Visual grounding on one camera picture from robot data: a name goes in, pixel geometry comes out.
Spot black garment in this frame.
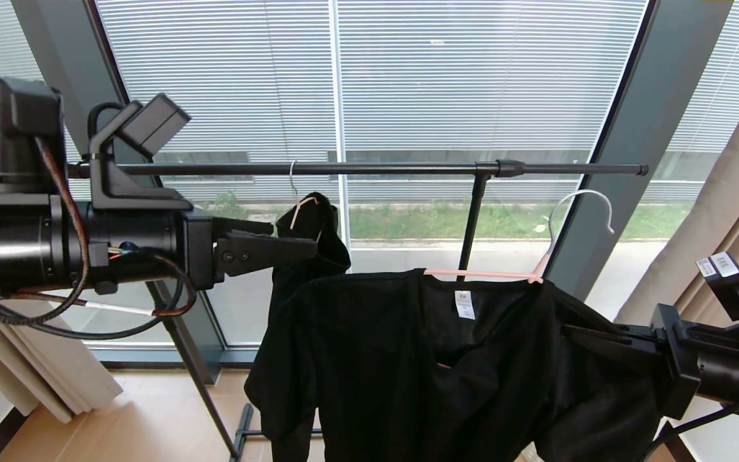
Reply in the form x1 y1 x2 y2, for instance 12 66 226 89
244 268 665 462

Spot black clothes rack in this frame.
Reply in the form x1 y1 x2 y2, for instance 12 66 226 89
68 159 650 462

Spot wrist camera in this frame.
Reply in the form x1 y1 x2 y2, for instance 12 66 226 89
87 93 192 211
695 252 739 323

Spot beige curtain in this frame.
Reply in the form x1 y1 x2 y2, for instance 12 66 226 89
613 45 739 334
0 295 124 424

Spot window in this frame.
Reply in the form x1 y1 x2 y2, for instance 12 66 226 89
0 0 739 368

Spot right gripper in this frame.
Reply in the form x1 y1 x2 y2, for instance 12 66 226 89
649 304 739 421

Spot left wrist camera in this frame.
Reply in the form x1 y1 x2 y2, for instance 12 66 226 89
87 93 192 211

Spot pink clothes hanger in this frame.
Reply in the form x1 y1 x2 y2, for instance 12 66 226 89
288 160 323 243
424 189 615 284

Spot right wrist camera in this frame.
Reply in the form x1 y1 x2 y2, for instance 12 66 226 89
695 252 739 323

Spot black shorts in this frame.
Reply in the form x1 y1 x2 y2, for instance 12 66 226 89
270 191 352 309

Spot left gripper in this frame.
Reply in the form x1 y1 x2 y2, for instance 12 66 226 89
0 198 319 293

